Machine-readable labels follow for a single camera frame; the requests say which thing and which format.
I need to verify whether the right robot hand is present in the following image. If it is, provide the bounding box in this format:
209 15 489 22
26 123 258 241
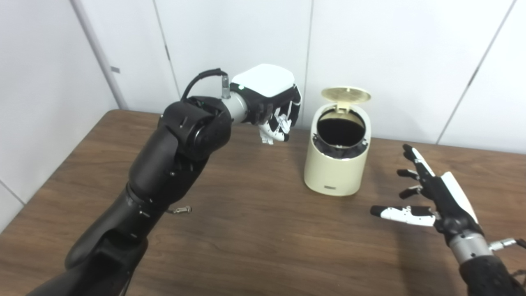
370 143 485 247

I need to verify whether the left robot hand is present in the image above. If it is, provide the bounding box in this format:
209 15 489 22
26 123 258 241
229 63 302 145

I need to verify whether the white paper ball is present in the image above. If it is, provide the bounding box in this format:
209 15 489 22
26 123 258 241
275 116 292 135

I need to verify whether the cream round bin lid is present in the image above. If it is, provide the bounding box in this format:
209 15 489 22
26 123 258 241
321 86 371 113

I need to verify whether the cream desktop trash bin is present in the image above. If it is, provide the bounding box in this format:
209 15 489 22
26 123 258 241
304 102 371 197

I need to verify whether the black bin liner bag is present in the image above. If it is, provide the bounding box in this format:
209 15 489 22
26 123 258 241
311 109 367 159

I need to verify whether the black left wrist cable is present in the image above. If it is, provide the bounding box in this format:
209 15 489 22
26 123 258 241
166 68 230 215

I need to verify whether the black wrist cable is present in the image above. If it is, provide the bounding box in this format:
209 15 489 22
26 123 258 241
166 68 230 215
488 237 526 252

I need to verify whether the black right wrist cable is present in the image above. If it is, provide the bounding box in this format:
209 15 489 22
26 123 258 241
488 237 526 252

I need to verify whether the grey wall corner post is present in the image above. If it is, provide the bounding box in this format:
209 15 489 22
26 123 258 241
69 0 129 111

